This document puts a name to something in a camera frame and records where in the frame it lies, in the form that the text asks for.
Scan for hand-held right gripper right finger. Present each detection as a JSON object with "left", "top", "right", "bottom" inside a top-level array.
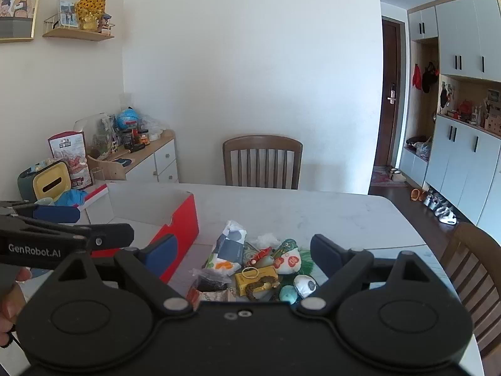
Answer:
[{"left": 297, "top": 234, "right": 430, "bottom": 315}]

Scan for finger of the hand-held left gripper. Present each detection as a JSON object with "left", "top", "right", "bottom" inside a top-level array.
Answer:
[
  {"left": 0, "top": 201, "right": 81, "bottom": 225},
  {"left": 78, "top": 223, "right": 135, "bottom": 250}
]

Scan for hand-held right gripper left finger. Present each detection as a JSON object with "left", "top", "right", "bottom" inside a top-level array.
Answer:
[{"left": 59, "top": 234, "right": 193, "bottom": 316}]

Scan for red cardboard box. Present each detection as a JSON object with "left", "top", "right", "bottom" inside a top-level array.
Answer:
[{"left": 76, "top": 182, "right": 200, "bottom": 283}]

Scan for yellow cardboard box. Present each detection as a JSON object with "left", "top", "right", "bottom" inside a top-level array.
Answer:
[{"left": 235, "top": 265, "right": 279, "bottom": 297}]

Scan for brown braided hair band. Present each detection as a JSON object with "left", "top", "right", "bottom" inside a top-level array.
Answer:
[{"left": 244, "top": 277, "right": 275, "bottom": 301}]

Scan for person's left hand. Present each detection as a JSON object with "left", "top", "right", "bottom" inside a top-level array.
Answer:
[{"left": 0, "top": 268, "right": 32, "bottom": 347}]

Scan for green tassel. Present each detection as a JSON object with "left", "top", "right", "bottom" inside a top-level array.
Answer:
[{"left": 300, "top": 254, "right": 318, "bottom": 276}]

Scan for blue cloth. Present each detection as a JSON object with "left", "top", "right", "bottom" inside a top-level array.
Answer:
[{"left": 54, "top": 190, "right": 88, "bottom": 206}]

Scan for yellow tissue box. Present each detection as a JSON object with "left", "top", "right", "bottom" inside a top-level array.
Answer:
[{"left": 33, "top": 164, "right": 72, "bottom": 205}]

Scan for white plush with red label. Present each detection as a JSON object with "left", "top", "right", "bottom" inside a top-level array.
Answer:
[{"left": 273, "top": 248, "right": 302, "bottom": 275}]

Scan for white face mask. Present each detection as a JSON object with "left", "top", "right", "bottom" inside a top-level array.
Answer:
[{"left": 293, "top": 275, "right": 318, "bottom": 299}]

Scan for dark green bin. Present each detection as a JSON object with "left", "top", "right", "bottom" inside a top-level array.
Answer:
[{"left": 17, "top": 165, "right": 41, "bottom": 201}]

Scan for teal ball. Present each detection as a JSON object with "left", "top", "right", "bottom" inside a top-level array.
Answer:
[{"left": 279, "top": 285, "right": 300, "bottom": 305}]

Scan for dark snack packet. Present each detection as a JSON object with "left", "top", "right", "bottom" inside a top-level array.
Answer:
[{"left": 191, "top": 268, "right": 232, "bottom": 292}]

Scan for red and white snack bag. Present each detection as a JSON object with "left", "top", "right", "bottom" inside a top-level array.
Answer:
[{"left": 48, "top": 131, "right": 95, "bottom": 189}]

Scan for crumpled white plastic bag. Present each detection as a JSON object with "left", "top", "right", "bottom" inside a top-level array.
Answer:
[{"left": 250, "top": 233, "right": 281, "bottom": 248}]

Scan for wooden high chair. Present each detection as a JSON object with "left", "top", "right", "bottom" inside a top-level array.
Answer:
[{"left": 87, "top": 154, "right": 130, "bottom": 183}]

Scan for white sideboard cabinet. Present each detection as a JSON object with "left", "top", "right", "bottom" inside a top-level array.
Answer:
[{"left": 88, "top": 128, "right": 181, "bottom": 185}]

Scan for patterned door rug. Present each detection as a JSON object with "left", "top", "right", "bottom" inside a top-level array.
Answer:
[{"left": 369, "top": 166, "right": 412, "bottom": 188}]

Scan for wooden slat-back chair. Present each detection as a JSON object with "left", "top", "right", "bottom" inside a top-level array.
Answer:
[
  {"left": 440, "top": 222, "right": 501, "bottom": 358},
  {"left": 222, "top": 135, "right": 304, "bottom": 191}
]

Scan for white sneakers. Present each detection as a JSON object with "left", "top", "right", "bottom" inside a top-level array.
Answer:
[{"left": 435, "top": 205, "right": 458, "bottom": 225}]

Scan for brown entrance door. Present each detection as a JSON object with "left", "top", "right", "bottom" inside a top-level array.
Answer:
[{"left": 373, "top": 16, "right": 403, "bottom": 170}]

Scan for photo card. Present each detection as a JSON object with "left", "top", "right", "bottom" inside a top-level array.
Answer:
[{"left": 58, "top": 0, "right": 77, "bottom": 28}]

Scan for black hanging bag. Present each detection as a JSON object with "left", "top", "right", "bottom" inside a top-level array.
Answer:
[{"left": 422, "top": 62, "right": 440, "bottom": 94}]

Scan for golden flower ornament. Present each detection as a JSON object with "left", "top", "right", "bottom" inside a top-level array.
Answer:
[{"left": 76, "top": 0, "right": 106, "bottom": 30}]

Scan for large framed cartoon picture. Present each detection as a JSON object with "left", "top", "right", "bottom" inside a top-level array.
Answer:
[{"left": 0, "top": 0, "right": 44, "bottom": 43}]

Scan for red plush keychain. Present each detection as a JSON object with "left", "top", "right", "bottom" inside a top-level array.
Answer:
[{"left": 250, "top": 246, "right": 273, "bottom": 268}]

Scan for wooden wall shelf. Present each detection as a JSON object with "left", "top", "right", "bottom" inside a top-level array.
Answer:
[{"left": 42, "top": 13, "right": 116, "bottom": 42}]

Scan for white wall cabinet unit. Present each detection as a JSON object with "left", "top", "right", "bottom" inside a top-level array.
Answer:
[{"left": 398, "top": 0, "right": 501, "bottom": 236}]

